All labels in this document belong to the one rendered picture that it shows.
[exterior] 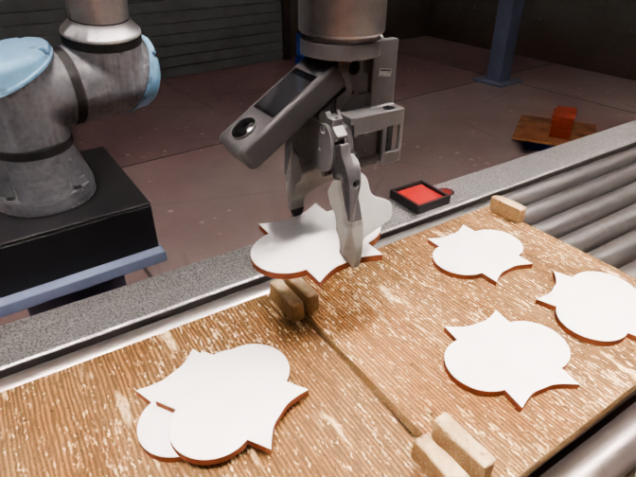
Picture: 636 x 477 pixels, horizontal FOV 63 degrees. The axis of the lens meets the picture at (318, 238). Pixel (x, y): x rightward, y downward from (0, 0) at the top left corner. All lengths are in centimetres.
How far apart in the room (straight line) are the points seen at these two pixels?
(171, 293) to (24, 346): 18
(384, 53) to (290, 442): 36
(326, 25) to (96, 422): 42
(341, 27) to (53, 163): 55
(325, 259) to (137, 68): 50
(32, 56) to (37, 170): 16
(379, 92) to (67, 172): 54
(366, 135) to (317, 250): 12
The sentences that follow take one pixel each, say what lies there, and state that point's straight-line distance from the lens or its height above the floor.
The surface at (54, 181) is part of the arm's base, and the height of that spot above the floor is 101.
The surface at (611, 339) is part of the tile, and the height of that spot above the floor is 94.
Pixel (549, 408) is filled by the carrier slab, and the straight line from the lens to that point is 58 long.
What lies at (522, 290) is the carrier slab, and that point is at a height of 94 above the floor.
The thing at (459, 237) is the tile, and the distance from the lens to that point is 79.
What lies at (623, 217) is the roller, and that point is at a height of 92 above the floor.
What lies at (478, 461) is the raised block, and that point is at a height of 96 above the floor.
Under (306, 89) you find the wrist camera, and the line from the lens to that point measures 45.
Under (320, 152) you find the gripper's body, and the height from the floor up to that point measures 116.
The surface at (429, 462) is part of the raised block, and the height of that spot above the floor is 96.
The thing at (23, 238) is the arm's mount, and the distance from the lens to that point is 85.
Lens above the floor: 135
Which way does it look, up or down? 32 degrees down
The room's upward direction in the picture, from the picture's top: straight up
